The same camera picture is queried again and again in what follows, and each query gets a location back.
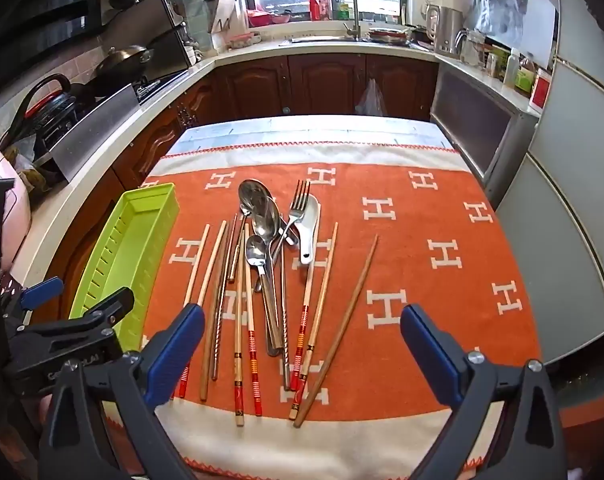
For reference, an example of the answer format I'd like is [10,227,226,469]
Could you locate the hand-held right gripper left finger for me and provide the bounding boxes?
[38,304,206,480]

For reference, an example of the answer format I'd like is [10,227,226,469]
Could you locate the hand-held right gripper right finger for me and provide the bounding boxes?
[400,304,568,480]

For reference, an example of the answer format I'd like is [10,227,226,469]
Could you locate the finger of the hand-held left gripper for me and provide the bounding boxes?
[4,276,65,319]
[26,287,135,342]

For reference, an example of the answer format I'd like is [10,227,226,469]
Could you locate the chopsticks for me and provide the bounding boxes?
[234,255,247,428]

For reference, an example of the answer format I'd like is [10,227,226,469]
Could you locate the green plastic utensil tray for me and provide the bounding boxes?
[68,182,180,356]

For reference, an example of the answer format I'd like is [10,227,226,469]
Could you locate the brown wooden chopstick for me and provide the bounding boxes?
[199,220,229,402]
[293,235,379,429]

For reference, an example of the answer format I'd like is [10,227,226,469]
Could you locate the red-patterned bamboo chopstick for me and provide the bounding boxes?
[174,223,211,399]
[288,222,339,422]
[244,260,263,417]
[289,260,317,393]

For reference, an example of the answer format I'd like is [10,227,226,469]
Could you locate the slim long-handled metal spoon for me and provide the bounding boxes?
[228,195,253,283]

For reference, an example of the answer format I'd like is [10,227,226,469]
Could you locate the small metal spoon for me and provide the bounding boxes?
[246,235,277,356]

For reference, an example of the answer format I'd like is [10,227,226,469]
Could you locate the large metal spoon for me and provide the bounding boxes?
[252,197,283,358]
[238,179,285,351]

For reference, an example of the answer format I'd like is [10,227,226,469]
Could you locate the white ceramic spoon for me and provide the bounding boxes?
[293,194,323,265]

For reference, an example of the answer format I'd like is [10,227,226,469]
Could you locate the metal fork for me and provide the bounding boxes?
[269,180,313,261]

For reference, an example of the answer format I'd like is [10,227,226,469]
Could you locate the orange patterned blanket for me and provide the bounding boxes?
[102,145,543,480]

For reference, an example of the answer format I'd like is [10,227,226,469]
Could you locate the white kitchen countertop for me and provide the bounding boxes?
[12,35,543,286]

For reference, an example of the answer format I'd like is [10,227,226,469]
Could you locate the pink rice cooker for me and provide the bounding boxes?
[0,147,35,261]

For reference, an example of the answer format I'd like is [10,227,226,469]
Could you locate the yellow food bag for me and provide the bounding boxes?
[6,140,57,193]

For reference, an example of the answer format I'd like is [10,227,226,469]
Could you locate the steel splash panel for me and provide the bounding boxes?
[49,84,140,183]

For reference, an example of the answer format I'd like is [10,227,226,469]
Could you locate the black pressure cooker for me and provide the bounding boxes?
[2,74,90,161]

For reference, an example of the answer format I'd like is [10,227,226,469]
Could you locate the black gas stove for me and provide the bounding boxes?
[134,72,190,106]

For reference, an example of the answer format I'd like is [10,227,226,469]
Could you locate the grey refrigerator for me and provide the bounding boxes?
[482,0,604,366]

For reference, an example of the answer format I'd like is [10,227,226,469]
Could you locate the dark wok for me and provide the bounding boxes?
[94,45,155,78]

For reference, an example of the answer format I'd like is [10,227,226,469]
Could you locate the pale blue table cover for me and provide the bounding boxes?
[169,115,458,158]

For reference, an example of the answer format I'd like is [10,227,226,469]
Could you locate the clear plastic bag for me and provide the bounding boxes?
[354,79,387,117]

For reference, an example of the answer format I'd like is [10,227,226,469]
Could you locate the red box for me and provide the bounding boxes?
[530,70,553,110]

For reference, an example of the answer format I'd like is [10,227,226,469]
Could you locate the green package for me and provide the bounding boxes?
[514,67,537,93]

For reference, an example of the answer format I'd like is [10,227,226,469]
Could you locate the brown wooden kitchen cabinets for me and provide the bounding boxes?
[46,52,440,321]

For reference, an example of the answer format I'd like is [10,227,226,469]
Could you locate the white plastic bottle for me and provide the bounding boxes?
[503,49,520,86]

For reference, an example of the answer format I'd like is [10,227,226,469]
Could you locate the pale cutting board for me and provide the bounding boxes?
[211,0,250,36]

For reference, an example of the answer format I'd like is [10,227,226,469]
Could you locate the stacked plates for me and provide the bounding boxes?
[367,27,410,43]

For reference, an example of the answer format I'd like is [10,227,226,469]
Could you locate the steel electric kettle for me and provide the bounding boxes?
[424,4,465,56]

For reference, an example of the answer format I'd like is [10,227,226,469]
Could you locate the steel kitchen sink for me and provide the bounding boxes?
[279,32,367,45]

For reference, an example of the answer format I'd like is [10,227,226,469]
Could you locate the steel kitchen faucet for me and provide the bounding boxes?
[334,0,363,41]

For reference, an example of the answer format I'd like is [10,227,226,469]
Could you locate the hanging clear plastic bags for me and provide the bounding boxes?
[464,0,533,51]

